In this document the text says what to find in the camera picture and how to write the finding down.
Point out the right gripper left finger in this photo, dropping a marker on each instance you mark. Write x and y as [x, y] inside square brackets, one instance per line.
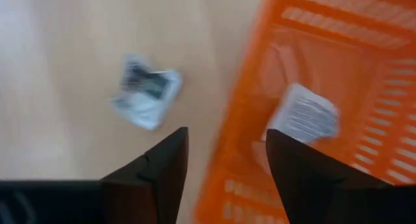
[130, 201]

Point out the orange plastic basket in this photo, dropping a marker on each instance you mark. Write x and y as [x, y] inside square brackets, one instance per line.
[247, 120]

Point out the white packet black text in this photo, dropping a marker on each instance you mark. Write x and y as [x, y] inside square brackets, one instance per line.
[146, 104]
[302, 113]

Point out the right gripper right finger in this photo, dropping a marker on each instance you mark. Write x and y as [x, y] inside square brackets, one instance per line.
[325, 198]

